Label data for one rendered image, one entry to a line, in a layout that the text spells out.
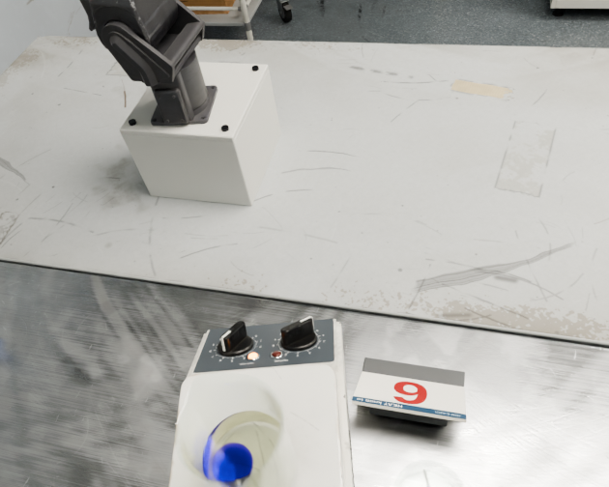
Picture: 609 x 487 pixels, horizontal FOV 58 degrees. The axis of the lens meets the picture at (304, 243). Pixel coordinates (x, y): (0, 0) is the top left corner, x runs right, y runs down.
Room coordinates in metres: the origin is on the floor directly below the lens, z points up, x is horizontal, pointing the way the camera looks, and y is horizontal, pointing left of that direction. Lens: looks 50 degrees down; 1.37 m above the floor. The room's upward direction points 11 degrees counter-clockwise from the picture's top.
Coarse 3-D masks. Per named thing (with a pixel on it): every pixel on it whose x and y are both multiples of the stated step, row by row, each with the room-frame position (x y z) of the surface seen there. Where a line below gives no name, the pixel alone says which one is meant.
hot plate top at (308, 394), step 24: (288, 384) 0.19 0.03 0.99; (312, 384) 0.18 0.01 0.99; (336, 384) 0.18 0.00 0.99; (288, 408) 0.17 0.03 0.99; (312, 408) 0.17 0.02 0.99; (336, 408) 0.16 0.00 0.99; (312, 432) 0.15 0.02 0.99; (336, 432) 0.14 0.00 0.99; (312, 456) 0.13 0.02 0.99; (336, 456) 0.13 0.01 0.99; (192, 480) 0.13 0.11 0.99; (312, 480) 0.12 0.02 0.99; (336, 480) 0.11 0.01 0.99
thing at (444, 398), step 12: (372, 384) 0.21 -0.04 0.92; (384, 384) 0.21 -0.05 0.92; (396, 384) 0.20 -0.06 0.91; (408, 384) 0.20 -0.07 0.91; (420, 384) 0.20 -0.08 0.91; (360, 396) 0.19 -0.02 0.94; (372, 396) 0.19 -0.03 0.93; (384, 396) 0.19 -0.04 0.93; (396, 396) 0.19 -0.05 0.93; (408, 396) 0.19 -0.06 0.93; (420, 396) 0.19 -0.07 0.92; (432, 396) 0.18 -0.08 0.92; (444, 396) 0.18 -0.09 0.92; (456, 396) 0.18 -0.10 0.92; (432, 408) 0.17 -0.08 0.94; (444, 408) 0.17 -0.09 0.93; (456, 408) 0.17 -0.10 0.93
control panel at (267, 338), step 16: (320, 320) 0.27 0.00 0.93; (208, 336) 0.27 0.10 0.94; (256, 336) 0.26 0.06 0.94; (272, 336) 0.26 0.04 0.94; (320, 336) 0.25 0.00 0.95; (208, 352) 0.25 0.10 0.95; (256, 352) 0.24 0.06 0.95; (272, 352) 0.24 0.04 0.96; (288, 352) 0.23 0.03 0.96; (304, 352) 0.23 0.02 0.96; (320, 352) 0.22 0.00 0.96; (208, 368) 0.23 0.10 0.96; (224, 368) 0.22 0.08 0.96; (240, 368) 0.22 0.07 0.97
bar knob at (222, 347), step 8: (232, 328) 0.26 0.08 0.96; (240, 328) 0.26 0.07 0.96; (224, 336) 0.25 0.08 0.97; (232, 336) 0.25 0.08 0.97; (240, 336) 0.26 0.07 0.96; (248, 336) 0.26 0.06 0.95; (224, 344) 0.25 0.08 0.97; (232, 344) 0.25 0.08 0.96; (240, 344) 0.25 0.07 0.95; (248, 344) 0.25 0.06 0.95; (224, 352) 0.24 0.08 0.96; (232, 352) 0.24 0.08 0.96; (240, 352) 0.24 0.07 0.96
